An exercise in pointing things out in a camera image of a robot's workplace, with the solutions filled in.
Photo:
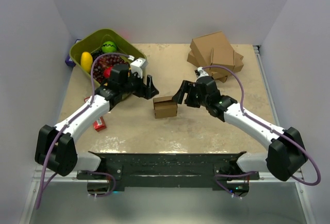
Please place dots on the blue box behind basket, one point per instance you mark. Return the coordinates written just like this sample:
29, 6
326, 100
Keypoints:
69, 62

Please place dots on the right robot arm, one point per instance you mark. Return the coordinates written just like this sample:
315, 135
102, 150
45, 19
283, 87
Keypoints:
283, 157

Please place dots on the yellow mango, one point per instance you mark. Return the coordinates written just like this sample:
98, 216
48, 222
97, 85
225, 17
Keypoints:
86, 61

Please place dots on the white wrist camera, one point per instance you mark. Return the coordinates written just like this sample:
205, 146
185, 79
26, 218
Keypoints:
137, 66
200, 72

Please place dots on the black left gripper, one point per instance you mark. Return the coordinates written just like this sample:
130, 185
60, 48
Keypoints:
146, 92

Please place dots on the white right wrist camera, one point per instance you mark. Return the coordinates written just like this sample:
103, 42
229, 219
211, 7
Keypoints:
200, 72

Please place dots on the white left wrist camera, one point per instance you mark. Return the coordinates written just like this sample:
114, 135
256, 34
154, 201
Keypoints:
137, 66

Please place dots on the dark purple grape bunch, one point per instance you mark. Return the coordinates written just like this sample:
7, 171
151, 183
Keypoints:
103, 63

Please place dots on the green plastic basket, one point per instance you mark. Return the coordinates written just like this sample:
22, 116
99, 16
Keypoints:
116, 68

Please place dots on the red dragon fruit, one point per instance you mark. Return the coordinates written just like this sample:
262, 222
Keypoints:
107, 72

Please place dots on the green apple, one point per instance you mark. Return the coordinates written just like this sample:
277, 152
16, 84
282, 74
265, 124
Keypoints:
109, 47

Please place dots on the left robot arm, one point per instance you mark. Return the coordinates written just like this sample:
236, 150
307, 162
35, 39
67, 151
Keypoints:
56, 145

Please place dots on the red snack packet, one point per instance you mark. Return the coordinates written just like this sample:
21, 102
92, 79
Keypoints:
99, 124

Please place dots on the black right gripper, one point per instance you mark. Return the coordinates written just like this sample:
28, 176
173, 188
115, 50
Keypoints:
185, 87

